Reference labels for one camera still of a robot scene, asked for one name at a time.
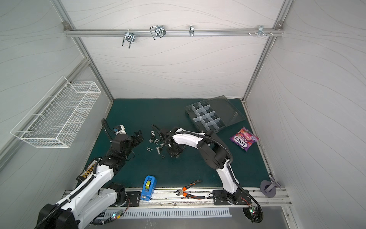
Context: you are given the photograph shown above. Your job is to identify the blue tape dispenser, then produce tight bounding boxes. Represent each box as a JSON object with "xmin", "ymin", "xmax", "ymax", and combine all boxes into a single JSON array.
[{"xmin": 140, "ymin": 176, "xmax": 157, "ymax": 201}]

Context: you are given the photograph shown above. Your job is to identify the metal U-bolt clamp middle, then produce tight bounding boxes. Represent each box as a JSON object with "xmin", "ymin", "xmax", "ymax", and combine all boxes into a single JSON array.
[{"xmin": 150, "ymin": 25, "xmax": 166, "ymax": 40}]

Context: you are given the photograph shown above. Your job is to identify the clear compartment organizer box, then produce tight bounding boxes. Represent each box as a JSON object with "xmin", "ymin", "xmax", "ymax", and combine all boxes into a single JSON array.
[{"xmin": 185, "ymin": 95, "xmax": 246, "ymax": 133}]

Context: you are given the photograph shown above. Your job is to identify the metal bracket right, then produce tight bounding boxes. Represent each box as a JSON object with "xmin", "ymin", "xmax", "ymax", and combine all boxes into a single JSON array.
[{"xmin": 248, "ymin": 25, "xmax": 274, "ymax": 37}]

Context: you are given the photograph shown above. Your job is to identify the orange handled pliers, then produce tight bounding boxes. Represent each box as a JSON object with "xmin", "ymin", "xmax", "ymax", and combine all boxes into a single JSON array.
[{"xmin": 176, "ymin": 179, "xmax": 206, "ymax": 200}]

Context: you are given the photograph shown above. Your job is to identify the metal hook clamp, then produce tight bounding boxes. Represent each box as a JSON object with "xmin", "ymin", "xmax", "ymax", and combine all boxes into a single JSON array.
[{"xmin": 188, "ymin": 25, "xmax": 194, "ymax": 37}]

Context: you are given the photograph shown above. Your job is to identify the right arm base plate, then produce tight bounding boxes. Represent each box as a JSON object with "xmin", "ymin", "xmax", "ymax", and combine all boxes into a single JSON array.
[{"xmin": 209, "ymin": 189, "xmax": 252, "ymax": 206}]

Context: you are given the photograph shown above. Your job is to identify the aluminium crossbar rail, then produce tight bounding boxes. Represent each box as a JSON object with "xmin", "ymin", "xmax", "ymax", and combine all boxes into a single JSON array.
[{"xmin": 64, "ymin": 27, "xmax": 285, "ymax": 37}]

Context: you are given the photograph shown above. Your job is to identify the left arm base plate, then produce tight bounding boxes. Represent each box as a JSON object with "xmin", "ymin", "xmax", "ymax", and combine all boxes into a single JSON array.
[{"xmin": 112, "ymin": 191, "xmax": 141, "ymax": 207}]

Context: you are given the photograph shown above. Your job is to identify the screwdriver bit set case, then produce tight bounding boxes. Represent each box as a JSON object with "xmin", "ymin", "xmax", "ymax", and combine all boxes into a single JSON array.
[{"xmin": 76, "ymin": 159, "xmax": 97, "ymax": 184}]

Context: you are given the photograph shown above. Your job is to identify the metal u-bolt clamp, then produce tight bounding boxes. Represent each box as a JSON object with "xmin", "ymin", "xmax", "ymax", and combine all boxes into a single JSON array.
[
  {"xmin": 122, "ymin": 30, "xmax": 135, "ymax": 49},
  {"xmin": 150, "ymin": 25, "xmax": 166, "ymax": 40}
]

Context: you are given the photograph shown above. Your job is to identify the grey tape spool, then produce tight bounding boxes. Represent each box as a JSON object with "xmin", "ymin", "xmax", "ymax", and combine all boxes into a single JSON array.
[{"xmin": 260, "ymin": 180, "xmax": 276, "ymax": 198}]

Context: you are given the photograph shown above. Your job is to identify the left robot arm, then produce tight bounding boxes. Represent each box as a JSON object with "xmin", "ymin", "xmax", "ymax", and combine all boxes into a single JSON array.
[{"xmin": 35, "ymin": 130, "xmax": 144, "ymax": 229}]

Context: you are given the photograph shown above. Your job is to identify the pink Fox's candy bag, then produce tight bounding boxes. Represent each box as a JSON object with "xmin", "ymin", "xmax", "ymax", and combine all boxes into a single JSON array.
[{"xmin": 230, "ymin": 127, "xmax": 259, "ymax": 151}]

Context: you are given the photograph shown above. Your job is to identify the white wire basket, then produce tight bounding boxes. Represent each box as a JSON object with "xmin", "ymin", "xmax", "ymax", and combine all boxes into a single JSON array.
[{"xmin": 10, "ymin": 76, "xmax": 101, "ymax": 148}]

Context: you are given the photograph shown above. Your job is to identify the metal U-bolt clamp left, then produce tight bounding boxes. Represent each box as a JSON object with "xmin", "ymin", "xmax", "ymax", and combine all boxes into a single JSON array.
[{"xmin": 122, "ymin": 30, "xmax": 135, "ymax": 49}]

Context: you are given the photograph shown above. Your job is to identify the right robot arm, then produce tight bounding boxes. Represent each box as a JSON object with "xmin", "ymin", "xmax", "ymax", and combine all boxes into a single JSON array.
[{"xmin": 159, "ymin": 127, "xmax": 253, "ymax": 205}]

